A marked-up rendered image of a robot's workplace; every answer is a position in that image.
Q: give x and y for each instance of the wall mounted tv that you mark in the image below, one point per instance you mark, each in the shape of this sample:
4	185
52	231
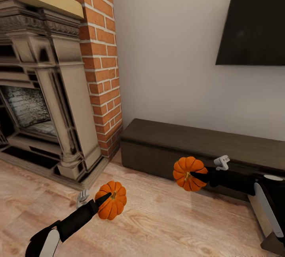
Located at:
254	34

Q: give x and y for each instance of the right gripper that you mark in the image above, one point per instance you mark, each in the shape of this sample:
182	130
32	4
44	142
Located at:
215	177

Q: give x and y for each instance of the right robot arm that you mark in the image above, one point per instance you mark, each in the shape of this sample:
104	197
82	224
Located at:
270	190

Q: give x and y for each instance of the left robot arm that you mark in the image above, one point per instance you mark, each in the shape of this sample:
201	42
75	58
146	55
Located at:
45	242

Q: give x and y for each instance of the pumpkin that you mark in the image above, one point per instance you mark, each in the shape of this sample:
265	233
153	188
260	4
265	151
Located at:
114	205
182	175

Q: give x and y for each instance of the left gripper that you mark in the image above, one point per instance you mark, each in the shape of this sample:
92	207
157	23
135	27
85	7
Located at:
84	214

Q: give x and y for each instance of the wood fireplace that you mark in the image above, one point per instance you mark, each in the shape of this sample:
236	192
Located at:
46	122

